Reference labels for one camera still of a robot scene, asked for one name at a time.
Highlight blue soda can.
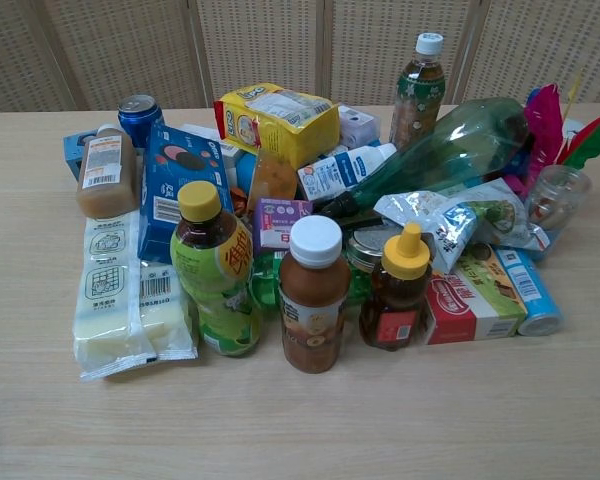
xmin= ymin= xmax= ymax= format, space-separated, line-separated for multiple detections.
xmin=117 ymin=93 xmax=165 ymax=149

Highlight brown drink bottle white cap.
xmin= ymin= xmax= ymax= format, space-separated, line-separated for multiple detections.
xmin=278 ymin=214 xmax=353 ymax=375

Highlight large green plastic bottle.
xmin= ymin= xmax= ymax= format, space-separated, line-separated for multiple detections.
xmin=319 ymin=97 xmax=530 ymax=218

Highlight red and green carton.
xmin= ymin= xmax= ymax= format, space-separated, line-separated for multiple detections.
xmin=423 ymin=244 xmax=528 ymax=346

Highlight woven folding screen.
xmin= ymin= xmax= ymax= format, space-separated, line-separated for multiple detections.
xmin=0 ymin=0 xmax=600 ymax=116

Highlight glass jar metal lid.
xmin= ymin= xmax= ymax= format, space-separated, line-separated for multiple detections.
xmin=346 ymin=227 xmax=402 ymax=275

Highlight blue Oreo cookie box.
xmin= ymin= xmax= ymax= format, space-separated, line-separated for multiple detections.
xmin=137 ymin=122 xmax=237 ymax=266

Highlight small white box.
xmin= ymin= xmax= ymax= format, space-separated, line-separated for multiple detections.
xmin=337 ymin=104 xmax=382 ymax=149

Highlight light blue canister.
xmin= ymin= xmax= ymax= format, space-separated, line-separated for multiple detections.
xmin=493 ymin=247 xmax=566 ymax=337

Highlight tea bottle white cap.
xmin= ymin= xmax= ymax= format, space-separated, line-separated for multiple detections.
xmin=388 ymin=32 xmax=447 ymax=152

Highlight colourful feather shuttlecock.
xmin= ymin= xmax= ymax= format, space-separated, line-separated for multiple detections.
xmin=522 ymin=74 xmax=600 ymax=187

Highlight small purple box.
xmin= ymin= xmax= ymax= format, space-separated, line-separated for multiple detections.
xmin=252 ymin=196 xmax=314 ymax=252

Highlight blue plastic toy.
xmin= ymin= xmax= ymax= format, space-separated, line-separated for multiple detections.
xmin=502 ymin=147 xmax=532 ymax=176

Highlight white bottle blue label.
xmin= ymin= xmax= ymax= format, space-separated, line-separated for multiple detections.
xmin=297 ymin=142 xmax=399 ymax=203

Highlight clear plastic cup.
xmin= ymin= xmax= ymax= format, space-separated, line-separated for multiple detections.
xmin=523 ymin=164 xmax=594 ymax=234

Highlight brown juice bottle white label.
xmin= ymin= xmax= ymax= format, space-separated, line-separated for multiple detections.
xmin=76 ymin=123 xmax=141 ymax=220

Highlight white sponge pack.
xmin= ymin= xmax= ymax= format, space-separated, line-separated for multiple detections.
xmin=72 ymin=209 xmax=201 ymax=383

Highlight green tea bottle yellow cap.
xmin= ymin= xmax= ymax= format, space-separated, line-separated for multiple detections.
xmin=169 ymin=180 xmax=263 ymax=358

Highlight white green foil snack bag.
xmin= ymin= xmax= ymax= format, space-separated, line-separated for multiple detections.
xmin=373 ymin=177 xmax=552 ymax=276

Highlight grey-blue cardboard box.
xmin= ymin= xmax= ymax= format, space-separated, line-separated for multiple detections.
xmin=62 ymin=130 xmax=100 ymax=182

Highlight yellow snack bag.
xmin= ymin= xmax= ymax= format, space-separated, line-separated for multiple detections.
xmin=213 ymin=82 xmax=342 ymax=172

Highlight honey bottle yellow cap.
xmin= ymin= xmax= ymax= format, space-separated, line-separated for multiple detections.
xmin=358 ymin=222 xmax=433 ymax=352

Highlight orange liquid bottle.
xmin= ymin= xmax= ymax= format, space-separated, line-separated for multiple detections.
xmin=247 ymin=148 xmax=299 ymax=212

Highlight green crumpled plastic bottle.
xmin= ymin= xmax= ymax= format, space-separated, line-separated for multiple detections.
xmin=251 ymin=248 xmax=366 ymax=307

